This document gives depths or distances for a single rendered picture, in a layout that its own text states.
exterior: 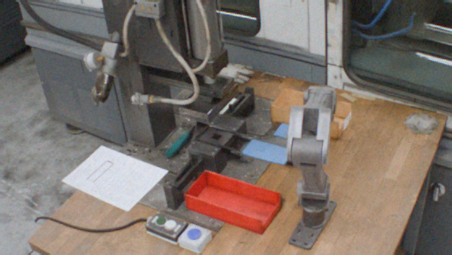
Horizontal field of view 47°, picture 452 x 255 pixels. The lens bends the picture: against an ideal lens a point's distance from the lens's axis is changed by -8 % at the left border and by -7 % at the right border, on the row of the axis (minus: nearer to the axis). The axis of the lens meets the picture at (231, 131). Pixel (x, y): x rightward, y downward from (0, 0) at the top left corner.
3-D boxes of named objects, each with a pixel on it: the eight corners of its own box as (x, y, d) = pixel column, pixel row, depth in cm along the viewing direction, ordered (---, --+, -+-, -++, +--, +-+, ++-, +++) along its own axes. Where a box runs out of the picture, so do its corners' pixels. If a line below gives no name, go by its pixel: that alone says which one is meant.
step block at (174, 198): (175, 211, 164) (170, 188, 159) (167, 207, 165) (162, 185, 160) (187, 197, 169) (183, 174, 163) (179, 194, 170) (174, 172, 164)
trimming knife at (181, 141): (165, 157, 184) (173, 159, 183) (163, 152, 183) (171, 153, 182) (193, 127, 197) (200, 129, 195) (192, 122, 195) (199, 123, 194)
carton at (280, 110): (338, 141, 185) (338, 122, 180) (271, 123, 196) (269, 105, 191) (350, 120, 194) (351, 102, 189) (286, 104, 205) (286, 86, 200)
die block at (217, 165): (216, 177, 175) (214, 158, 170) (190, 169, 179) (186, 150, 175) (247, 140, 188) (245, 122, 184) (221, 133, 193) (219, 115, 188)
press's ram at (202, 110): (212, 133, 164) (201, 42, 146) (142, 114, 175) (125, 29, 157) (242, 101, 176) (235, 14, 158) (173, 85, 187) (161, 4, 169)
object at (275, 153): (289, 166, 163) (289, 158, 161) (241, 153, 169) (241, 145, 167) (298, 152, 168) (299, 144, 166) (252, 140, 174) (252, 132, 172)
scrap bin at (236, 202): (261, 235, 153) (261, 220, 150) (186, 209, 164) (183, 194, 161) (281, 207, 162) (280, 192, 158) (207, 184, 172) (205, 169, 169)
